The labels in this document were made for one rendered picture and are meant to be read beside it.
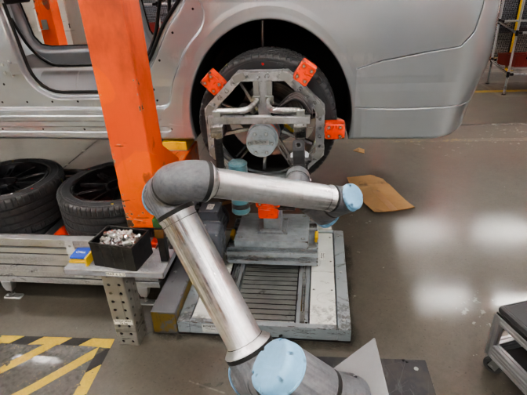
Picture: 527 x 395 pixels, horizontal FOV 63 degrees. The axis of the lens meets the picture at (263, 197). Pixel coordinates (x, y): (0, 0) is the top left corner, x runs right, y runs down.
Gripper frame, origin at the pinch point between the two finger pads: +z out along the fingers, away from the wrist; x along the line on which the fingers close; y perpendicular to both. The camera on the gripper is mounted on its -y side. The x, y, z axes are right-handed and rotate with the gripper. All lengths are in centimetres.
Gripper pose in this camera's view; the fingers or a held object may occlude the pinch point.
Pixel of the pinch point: (299, 151)
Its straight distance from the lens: 180.8
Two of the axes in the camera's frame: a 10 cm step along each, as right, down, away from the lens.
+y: 0.4, 8.9, 4.6
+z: 1.2, -4.6, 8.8
